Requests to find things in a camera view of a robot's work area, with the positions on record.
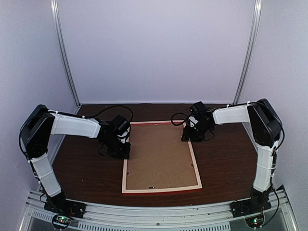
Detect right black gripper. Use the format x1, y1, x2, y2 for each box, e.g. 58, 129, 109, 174
181, 121, 212, 142

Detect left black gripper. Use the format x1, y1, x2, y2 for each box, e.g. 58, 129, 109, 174
103, 136, 131, 159

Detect brown cardboard backing board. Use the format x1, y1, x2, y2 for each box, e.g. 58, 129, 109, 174
125, 124, 200, 190

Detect red wooden picture frame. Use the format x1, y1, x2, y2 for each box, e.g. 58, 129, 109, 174
121, 121, 203, 197

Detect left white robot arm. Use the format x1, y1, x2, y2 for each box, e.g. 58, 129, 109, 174
19, 104, 131, 214

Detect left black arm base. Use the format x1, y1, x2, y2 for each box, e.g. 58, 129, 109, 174
44, 192, 86, 218

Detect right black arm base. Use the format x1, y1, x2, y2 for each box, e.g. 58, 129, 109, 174
230, 187, 271, 218

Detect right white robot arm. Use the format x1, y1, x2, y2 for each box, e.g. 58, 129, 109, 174
177, 99, 284, 213

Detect left circuit board with leds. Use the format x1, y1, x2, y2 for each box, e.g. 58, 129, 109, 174
51, 214, 72, 229

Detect circuit board with leds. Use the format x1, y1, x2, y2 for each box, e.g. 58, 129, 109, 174
245, 217, 264, 229
51, 214, 72, 229

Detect right circuit board with leds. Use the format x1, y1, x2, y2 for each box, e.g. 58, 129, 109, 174
245, 217, 264, 229

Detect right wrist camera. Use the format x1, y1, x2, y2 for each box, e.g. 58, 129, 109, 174
188, 116, 198, 128

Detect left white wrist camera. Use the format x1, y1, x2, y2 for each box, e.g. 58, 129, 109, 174
117, 130, 130, 144

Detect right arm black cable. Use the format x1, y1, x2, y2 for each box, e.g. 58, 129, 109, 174
170, 112, 216, 141

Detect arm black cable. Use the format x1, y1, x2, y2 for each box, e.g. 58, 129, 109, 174
81, 105, 134, 126
170, 112, 216, 141

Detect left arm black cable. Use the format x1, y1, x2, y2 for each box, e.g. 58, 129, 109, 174
81, 105, 134, 126

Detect front aluminium rail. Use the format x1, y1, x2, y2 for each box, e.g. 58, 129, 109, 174
19, 185, 300, 231

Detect left aluminium corner post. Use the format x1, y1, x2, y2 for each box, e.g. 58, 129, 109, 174
50, 0, 81, 108

